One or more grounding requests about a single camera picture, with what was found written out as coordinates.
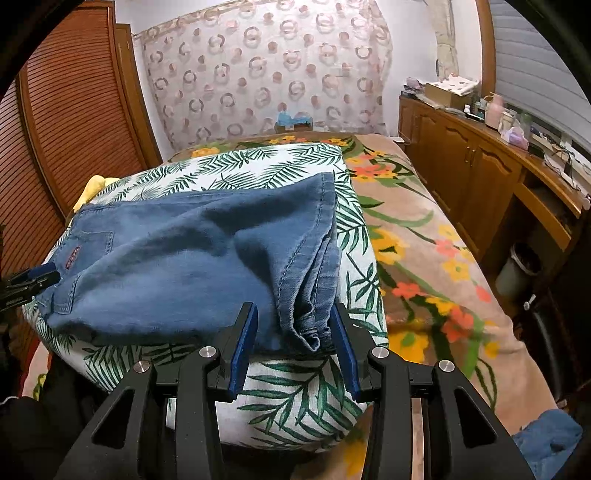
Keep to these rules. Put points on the blue cloth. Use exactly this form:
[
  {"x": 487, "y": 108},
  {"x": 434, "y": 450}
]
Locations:
[{"x": 545, "y": 443}]

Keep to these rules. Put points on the wooden window frame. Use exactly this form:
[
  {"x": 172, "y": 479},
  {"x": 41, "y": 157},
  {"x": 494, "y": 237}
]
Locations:
[{"x": 485, "y": 46}]

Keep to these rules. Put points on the purple pouch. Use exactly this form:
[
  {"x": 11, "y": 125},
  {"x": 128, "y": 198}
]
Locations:
[{"x": 516, "y": 137}]

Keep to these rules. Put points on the leaf print quilt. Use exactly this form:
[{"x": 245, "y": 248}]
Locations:
[{"x": 286, "y": 406}]

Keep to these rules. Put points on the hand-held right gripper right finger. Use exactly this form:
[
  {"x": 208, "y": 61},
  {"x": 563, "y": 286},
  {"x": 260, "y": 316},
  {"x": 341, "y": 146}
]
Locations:
[{"x": 346, "y": 350}]

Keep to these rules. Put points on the grey window blind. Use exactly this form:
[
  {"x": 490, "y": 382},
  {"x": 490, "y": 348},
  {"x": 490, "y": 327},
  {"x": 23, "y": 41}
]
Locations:
[{"x": 531, "y": 69}]

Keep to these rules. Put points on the beige window curtain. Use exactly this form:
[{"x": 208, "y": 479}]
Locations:
[{"x": 450, "y": 37}]

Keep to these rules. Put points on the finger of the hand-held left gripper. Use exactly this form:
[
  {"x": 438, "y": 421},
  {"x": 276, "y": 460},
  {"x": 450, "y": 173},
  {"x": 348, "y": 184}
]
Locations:
[
  {"x": 14, "y": 299},
  {"x": 46, "y": 278}
]

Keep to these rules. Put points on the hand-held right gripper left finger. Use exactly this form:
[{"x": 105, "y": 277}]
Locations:
[{"x": 242, "y": 346}]

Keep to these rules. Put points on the dark cloth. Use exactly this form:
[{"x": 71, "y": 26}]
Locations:
[{"x": 37, "y": 438}]

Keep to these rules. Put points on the cardboard box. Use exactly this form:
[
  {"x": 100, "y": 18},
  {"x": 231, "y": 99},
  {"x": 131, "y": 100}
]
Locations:
[{"x": 293, "y": 128}]

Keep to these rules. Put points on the pink bottle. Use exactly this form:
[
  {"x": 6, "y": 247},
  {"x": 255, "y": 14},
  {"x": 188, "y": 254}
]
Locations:
[{"x": 494, "y": 115}]

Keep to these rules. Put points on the floral blanket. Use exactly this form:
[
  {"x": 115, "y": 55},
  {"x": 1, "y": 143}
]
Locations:
[{"x": 438, "y": 277}]

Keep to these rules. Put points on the black chair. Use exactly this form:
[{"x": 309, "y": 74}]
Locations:
[{"x": 563, "y": 350}]

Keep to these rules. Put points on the wooden cabinet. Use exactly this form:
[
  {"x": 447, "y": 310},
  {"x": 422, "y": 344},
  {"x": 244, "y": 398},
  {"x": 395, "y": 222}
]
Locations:
[{"x": 466, "y": 157}]

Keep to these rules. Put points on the dotted white box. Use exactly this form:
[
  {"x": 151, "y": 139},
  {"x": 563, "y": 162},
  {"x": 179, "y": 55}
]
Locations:
[{"x": 450, "y": 90}]

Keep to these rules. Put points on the wooden louvered wardrobe door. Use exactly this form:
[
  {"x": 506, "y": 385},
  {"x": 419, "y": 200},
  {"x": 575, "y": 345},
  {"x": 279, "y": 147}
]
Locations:
[
  {"x": 83, "y": 92},
  {"x": 23, "y": 184}
]

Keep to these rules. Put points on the blue denim pants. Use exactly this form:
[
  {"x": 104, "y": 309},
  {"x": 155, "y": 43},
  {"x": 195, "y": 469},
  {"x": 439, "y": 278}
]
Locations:
[{"x": 184, "y": 277}]

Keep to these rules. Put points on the white trash bin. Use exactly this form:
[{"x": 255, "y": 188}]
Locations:
[{"x": 515, "y": 277}]

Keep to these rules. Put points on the yellow plush toy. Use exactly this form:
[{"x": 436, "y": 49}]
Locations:
[{"x": 94, "y": 187}]

